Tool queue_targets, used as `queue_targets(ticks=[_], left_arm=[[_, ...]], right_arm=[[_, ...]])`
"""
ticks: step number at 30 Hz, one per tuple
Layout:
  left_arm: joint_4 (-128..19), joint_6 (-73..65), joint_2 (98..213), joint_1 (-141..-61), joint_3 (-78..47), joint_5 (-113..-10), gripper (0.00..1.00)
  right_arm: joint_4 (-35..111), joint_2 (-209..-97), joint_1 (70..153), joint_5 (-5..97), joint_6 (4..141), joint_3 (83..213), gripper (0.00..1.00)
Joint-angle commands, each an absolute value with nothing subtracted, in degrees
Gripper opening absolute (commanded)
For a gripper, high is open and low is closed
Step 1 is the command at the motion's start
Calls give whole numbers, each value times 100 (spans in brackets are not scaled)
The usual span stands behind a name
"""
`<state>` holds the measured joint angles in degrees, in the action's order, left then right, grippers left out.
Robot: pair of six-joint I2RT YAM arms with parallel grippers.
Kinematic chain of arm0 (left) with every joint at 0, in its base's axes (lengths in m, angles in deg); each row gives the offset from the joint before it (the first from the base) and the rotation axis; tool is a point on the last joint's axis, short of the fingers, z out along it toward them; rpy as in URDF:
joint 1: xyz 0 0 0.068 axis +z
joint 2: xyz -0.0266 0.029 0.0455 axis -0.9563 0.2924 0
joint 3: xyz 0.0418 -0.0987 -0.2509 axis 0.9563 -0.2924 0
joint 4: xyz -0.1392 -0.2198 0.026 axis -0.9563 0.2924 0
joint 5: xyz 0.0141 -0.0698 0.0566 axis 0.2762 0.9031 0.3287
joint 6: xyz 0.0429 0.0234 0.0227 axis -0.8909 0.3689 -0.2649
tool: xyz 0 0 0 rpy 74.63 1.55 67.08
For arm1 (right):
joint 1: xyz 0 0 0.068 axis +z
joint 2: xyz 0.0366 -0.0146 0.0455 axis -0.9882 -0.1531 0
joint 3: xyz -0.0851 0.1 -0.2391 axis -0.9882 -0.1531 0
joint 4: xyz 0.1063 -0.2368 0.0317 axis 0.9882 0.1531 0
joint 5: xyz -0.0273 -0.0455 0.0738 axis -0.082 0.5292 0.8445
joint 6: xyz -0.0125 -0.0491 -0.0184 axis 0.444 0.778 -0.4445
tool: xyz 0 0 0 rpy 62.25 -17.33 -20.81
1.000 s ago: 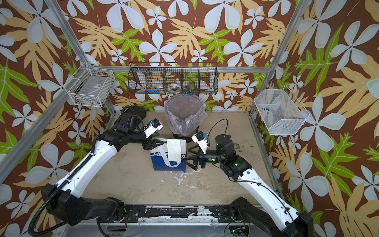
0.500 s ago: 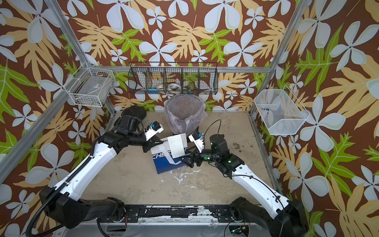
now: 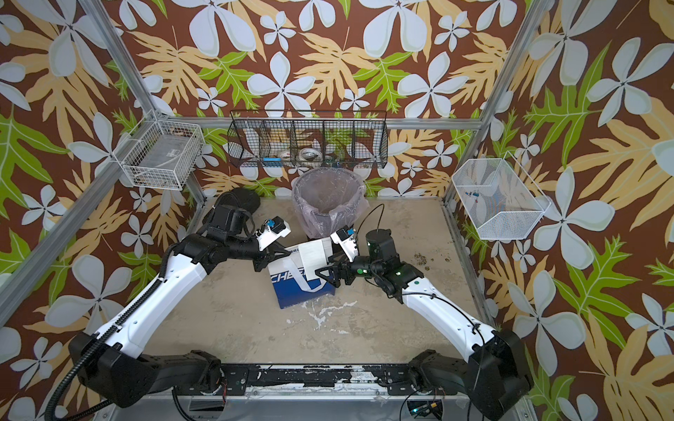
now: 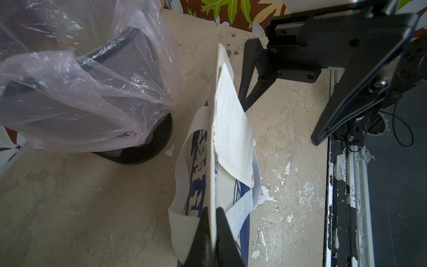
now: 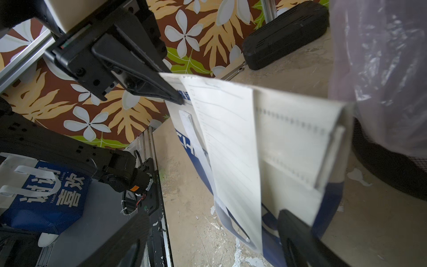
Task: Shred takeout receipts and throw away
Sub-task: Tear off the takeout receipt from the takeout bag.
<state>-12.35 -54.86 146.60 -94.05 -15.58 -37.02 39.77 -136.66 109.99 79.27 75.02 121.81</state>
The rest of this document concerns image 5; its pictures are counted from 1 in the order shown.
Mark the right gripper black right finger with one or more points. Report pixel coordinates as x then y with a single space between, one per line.
301 247

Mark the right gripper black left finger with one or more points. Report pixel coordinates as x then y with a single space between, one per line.
125 248

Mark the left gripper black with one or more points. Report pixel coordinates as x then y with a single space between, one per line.
118 44

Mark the white paper receipt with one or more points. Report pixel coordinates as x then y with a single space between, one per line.
225 112

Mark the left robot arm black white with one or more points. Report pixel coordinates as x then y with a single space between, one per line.
117 168

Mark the blue white takeout bag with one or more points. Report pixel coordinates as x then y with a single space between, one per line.
303 148

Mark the blue white bag outside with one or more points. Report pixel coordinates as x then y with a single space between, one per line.
39 196

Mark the black mesh trash bin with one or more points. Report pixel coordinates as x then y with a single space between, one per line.
406 174

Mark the black hard case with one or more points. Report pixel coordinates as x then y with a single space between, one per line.
296 27

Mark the clear plastic bin liner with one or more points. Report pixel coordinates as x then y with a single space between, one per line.
380 64

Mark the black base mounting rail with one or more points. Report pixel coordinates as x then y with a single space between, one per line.
158 252

